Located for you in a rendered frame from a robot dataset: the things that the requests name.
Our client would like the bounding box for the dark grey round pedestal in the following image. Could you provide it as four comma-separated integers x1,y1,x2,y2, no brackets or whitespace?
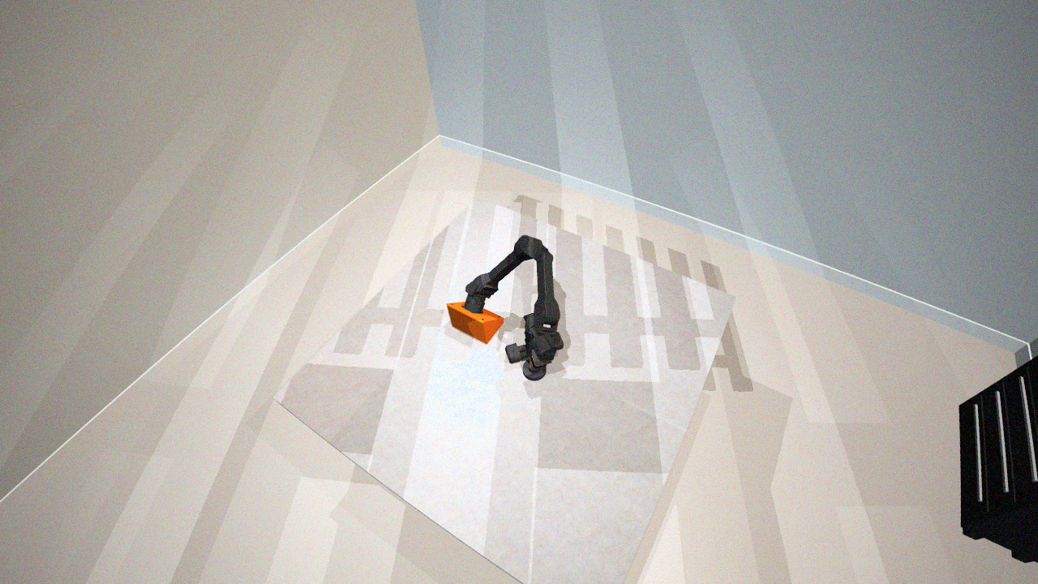
522,361,547,380

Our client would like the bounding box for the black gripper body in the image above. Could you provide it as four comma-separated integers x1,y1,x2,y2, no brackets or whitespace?
506,332,564,364

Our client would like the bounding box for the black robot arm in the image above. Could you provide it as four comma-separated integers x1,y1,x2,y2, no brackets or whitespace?
461,235,559,369

